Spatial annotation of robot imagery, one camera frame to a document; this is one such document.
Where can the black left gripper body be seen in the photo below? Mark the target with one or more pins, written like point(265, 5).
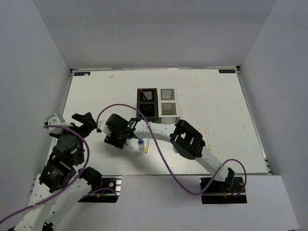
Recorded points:
point(81, 130)

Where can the left blue corner label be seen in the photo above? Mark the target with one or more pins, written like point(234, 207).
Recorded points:
point(81, 73)

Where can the blue corner label sticker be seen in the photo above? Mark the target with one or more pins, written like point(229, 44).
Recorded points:
point(226, 71)

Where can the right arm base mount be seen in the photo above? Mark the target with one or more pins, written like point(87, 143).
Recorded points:
point(218, 194)

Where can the black slotted pen holder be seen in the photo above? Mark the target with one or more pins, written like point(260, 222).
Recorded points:
point(148, 108)

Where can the pale yellow capped white marker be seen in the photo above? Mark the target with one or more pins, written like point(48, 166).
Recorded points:
point(208, 143)

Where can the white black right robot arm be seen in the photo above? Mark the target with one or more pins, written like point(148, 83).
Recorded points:
point(186, 140)

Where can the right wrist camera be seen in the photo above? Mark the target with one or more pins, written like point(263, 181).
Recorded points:
point(101, 127)

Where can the small blue capped bottle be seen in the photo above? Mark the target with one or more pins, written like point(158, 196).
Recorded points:
point(141, 145)

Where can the yellow tipped white marker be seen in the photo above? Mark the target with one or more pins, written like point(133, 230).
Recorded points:
point(147, 146)

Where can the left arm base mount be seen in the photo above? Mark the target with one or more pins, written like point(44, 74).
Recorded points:
point(108, 192)

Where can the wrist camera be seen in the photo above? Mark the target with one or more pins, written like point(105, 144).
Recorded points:
point(101, 127)
point(54, 119)

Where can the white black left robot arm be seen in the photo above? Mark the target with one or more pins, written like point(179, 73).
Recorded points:
point(66, 177)

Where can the white slotted pen holder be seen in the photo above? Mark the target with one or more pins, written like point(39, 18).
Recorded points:
point(168, 106)

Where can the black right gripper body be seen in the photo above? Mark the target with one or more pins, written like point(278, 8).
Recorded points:
point(116, 138)

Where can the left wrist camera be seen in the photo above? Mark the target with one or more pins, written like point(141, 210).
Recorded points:
point(54, 119)

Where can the red capped white pen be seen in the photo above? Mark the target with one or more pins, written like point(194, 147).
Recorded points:
point(143, 97)

